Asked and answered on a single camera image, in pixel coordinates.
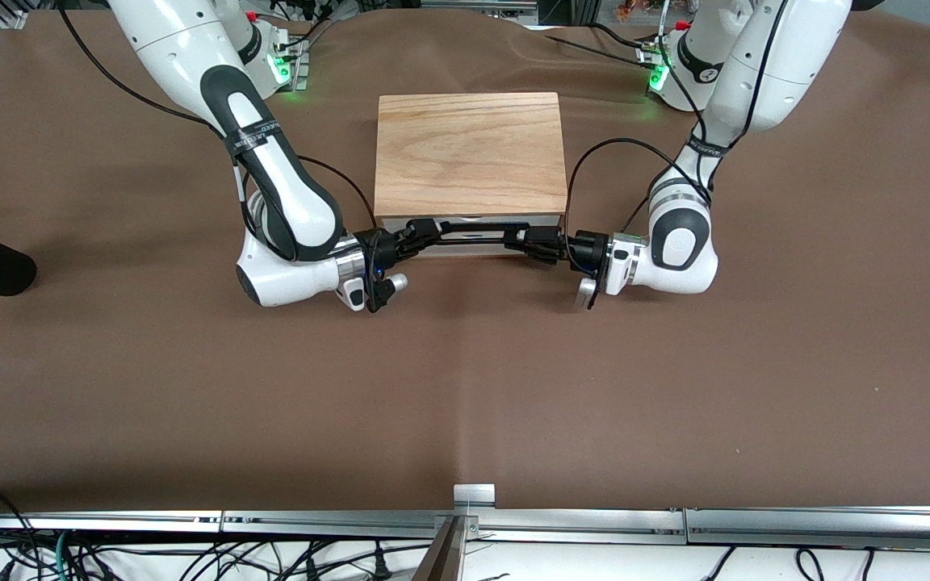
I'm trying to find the black drawer handle bar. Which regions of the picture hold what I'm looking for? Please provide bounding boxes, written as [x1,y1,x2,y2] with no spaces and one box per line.
[433,219,532,245]

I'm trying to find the wooden drawer cabinet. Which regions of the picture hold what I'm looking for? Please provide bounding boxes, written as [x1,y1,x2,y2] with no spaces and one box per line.
[374,93,569,261]

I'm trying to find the brown table cover sheet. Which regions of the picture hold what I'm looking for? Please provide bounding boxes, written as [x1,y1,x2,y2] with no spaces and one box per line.
[0,8,930,514]

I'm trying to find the aluminium support profile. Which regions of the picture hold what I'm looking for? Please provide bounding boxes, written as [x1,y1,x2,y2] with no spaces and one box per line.
[411,516,471,581]

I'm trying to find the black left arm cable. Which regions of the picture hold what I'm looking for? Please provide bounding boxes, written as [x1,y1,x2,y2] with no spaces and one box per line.
[564,0,790,243]

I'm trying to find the thin black cable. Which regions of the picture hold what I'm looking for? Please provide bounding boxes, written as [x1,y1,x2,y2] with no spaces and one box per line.
[546,23,650,67]

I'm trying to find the small aluminium bracket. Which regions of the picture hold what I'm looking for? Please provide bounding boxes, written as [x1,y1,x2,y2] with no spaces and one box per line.
[454,484,496,512]

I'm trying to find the aluminium table edge rail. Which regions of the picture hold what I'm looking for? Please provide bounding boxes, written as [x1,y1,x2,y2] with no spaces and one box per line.
[0,511,223,534]
[685,506,930,551]
[221,508,686,543]

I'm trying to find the green cable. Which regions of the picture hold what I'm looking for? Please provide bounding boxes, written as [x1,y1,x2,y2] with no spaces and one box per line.
[52,531,80,581]

